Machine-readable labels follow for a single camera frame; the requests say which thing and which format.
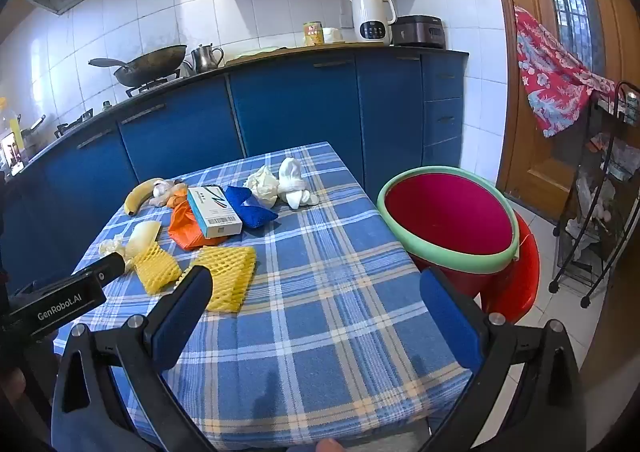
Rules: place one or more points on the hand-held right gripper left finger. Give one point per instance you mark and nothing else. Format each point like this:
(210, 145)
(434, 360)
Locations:
(185, 317)

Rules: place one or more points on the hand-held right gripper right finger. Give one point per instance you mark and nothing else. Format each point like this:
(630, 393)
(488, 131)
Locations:
(450, 322)

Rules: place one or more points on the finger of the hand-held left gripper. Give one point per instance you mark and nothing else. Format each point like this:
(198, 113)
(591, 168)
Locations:
(107, 269)

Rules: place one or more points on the small white wrapper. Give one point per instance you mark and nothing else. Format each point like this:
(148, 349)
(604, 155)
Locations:
(109, 247)

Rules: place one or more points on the pale fruit peel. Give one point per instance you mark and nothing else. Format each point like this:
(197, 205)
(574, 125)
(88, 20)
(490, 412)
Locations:
(141, 238)

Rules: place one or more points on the yellow foam fruit net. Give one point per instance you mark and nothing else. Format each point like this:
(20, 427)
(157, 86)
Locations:
(227, 277)
(157, 267)

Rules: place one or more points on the orange plastic bag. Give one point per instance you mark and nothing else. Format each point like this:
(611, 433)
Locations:
(182, 229)

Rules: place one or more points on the white and blue carton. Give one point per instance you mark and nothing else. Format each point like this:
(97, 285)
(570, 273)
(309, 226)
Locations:
(215, 212)

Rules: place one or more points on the red bucket with green rim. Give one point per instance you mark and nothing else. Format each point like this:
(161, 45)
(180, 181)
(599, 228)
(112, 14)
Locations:
(450, 212)

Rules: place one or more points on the blue mesh cloth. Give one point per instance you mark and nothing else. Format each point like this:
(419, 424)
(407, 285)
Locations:
(250, 209)

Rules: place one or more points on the white tissue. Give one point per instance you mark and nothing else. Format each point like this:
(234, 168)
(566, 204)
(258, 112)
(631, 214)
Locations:
(262, 187)

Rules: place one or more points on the white sock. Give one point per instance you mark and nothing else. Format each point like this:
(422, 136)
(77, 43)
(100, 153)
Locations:
(292, 182)

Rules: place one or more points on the person's right hand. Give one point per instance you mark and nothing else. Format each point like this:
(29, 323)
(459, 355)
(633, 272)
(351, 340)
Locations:
(330, 446)

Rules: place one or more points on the yellow banana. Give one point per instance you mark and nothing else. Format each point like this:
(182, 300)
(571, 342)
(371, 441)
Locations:
(137, 194)

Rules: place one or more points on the red plastic stool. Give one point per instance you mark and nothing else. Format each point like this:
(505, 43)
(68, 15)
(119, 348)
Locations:
(525, 272)

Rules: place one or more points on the tan ginger root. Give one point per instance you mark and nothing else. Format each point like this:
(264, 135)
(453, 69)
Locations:
(176, 192)

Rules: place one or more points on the blue plaid tablecloth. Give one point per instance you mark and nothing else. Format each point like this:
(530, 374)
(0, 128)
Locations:
(310, 307)

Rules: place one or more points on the small metal saucepan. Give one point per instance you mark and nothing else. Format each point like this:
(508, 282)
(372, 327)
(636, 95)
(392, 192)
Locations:
(32, 134)

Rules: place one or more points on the wooden door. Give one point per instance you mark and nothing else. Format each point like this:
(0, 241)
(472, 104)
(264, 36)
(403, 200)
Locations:
(525, 156)

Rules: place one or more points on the white plastic bag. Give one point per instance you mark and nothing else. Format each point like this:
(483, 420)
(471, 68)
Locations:
(590, 202)

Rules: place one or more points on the black gas stove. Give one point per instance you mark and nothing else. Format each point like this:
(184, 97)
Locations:
(150, 86)

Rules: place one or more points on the black wok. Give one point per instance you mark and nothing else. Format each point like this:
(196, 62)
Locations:
(150, 64)

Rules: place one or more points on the metal teapot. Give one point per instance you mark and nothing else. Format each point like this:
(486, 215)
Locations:
(205, 59)

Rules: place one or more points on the blue kitchen base cabinets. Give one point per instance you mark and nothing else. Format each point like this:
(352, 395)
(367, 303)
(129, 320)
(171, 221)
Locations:
(290, 101)

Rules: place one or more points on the pale green cloth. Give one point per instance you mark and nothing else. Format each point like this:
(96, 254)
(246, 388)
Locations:
(257, 51)

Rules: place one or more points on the red floral cloth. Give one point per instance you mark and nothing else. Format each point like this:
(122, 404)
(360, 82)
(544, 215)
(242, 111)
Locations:
(550, 71)

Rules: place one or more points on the black rice cooker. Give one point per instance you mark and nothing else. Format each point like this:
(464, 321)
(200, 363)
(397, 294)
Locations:
(417, 31)

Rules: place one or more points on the white bowl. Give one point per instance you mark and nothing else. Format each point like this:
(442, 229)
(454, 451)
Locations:
(332, 35)

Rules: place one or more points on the yellow tin can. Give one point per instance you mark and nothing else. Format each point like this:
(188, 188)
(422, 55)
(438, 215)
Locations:
(313, 34)

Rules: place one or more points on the white soy milk maker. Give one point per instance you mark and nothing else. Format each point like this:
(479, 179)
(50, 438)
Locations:
(370, 16)

